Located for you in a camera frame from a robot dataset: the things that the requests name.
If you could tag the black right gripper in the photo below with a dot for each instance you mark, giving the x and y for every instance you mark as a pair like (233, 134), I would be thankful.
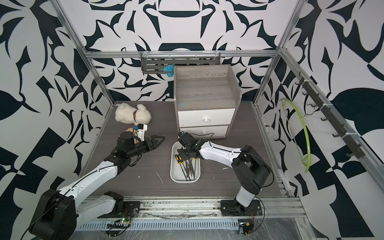
(181, 151)

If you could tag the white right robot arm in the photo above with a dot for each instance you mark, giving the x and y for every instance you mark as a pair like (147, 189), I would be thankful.
(250, 169)

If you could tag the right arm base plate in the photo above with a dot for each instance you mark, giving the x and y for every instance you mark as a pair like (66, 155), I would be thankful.
(233, 208)

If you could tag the white plush dog toy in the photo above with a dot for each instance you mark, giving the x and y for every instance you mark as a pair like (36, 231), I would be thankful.
(130, 115)

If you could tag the grey hook rail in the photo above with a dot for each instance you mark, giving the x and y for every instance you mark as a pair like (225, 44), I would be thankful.
(332, 116)

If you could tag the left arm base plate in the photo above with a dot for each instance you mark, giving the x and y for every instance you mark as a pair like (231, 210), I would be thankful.
(121, 210)

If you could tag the grey wooden drawer cabinet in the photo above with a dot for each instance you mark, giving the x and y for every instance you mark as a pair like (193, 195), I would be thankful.
(207, 98)

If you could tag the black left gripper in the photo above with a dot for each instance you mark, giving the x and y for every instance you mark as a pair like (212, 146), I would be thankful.
(155, 144)

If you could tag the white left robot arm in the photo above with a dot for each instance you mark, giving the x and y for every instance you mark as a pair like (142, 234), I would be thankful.
(60, 212)

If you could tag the teal cloth ball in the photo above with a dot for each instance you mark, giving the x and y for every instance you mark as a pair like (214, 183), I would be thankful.
(169, 70)

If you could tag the green hoop hanger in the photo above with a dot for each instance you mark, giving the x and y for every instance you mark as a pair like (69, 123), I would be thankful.
(299, 132)

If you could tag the right controller board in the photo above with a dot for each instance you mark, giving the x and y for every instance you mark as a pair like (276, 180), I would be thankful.
(246, 228)

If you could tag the grey wall shelf rack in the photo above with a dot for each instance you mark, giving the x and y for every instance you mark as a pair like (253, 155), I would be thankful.
(154, 64)

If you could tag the yellow tissue pack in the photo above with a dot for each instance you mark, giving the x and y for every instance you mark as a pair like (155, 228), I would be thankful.
(134, 131)

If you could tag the white storage tray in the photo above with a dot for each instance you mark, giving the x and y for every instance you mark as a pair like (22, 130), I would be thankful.
(175, 170)

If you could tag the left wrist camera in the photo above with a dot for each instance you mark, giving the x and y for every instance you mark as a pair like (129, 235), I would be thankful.
(140, 131)

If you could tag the left controller board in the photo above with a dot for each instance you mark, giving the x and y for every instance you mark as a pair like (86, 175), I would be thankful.
(119, 224)

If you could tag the controller board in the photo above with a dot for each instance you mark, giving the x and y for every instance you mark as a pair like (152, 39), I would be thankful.
(246, 228)
(119, 224)

